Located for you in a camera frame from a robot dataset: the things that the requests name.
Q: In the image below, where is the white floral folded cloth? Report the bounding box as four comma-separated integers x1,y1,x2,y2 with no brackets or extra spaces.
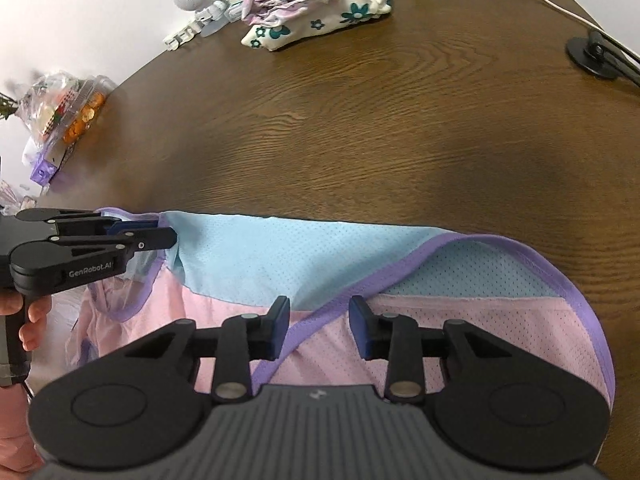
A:
241,0,392,51

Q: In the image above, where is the white astronaut figurine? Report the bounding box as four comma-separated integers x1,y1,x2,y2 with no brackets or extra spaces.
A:
172,0,229,37

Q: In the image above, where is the pink blue purple tank top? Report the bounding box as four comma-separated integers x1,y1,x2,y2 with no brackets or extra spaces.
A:
66,211,615,400

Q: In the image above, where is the pink jacket sleeve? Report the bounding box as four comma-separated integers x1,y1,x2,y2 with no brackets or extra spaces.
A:
0,385,42,480

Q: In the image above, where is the plastic bag of snacks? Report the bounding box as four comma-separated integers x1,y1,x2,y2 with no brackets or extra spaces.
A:
16,72,81,144

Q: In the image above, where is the person left hand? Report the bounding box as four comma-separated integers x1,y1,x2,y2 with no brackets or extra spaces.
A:
0,290,52,351

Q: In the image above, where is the plastic box of oranges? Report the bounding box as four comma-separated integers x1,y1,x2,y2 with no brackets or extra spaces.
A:
42,75,115,152

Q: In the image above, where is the purple tissue box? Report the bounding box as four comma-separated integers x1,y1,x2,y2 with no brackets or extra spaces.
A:
29,153,65,188

